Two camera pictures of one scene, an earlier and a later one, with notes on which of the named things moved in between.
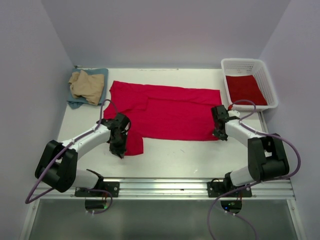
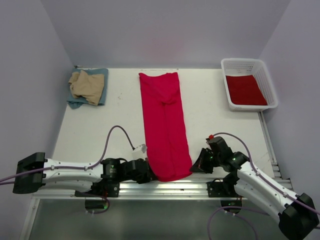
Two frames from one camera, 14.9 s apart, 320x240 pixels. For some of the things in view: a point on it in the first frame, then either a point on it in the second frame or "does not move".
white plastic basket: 256,67 does not move
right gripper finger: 216,132 to 205,162
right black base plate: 216,189 does not move
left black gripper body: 119,143 to 142,178
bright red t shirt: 162,112 to 169,150
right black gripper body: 219,134 to 217,159
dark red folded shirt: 245,87 does not move
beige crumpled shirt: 89,87 does not move
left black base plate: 113,187 does not move
